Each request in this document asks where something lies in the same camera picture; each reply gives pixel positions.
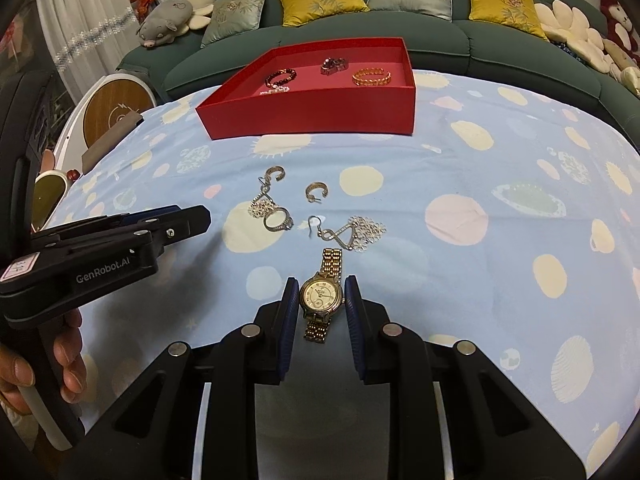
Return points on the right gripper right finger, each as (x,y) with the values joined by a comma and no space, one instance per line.
(451,408)

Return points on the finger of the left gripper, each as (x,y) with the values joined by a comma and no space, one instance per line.
(98,224)
(170,232)

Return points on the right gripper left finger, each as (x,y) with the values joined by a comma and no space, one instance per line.
(149,432)

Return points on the silver filigree drop earring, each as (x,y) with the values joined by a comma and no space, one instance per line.
(357,234)
(263,203)

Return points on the gold hoop earring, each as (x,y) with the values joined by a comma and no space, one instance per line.
(316,192)
(274,173)

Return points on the gold wrist watch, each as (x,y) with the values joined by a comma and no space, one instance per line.
(322,296)

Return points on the gold chain bangle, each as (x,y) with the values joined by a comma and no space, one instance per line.
(372,77)

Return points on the red jewelry tray box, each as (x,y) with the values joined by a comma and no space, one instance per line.
(308,88)

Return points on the white framed small mirror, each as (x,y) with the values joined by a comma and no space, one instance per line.
(50,187)

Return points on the round wooden white device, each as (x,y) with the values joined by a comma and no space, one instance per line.
(108,101)

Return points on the grey plush animal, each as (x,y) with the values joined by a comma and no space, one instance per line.
(165,23)

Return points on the planet print blue tablecloth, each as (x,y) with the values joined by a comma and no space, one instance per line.
(512,220)

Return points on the white sheer curtain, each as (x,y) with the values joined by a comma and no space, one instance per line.
(87,39)

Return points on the left grey floral cushion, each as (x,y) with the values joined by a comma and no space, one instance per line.
(232,17)

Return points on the red orange plush toy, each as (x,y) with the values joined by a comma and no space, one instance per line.
(142,8)

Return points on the right yellow floral cushion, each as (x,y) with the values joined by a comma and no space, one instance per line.
(517,14)

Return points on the cream satin quilt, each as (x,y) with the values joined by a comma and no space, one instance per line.
(630,79)

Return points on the beige small plush cushion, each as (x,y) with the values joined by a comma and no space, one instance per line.
(619,56)

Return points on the white flower shaped cushion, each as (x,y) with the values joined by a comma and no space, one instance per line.
(568,25)

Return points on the red monkey plush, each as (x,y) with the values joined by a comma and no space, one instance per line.
(620,28)

